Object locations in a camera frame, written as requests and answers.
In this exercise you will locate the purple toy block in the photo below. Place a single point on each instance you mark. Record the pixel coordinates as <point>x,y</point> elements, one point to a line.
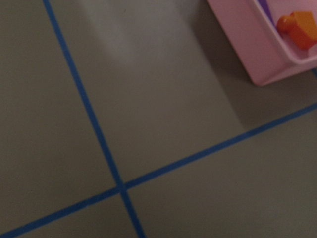
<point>265,7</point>

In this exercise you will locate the orange toy block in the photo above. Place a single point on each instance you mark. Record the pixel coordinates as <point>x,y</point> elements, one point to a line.
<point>301,28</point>

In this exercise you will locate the pink plastic box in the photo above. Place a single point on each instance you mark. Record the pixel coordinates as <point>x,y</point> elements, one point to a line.
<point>266,55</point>

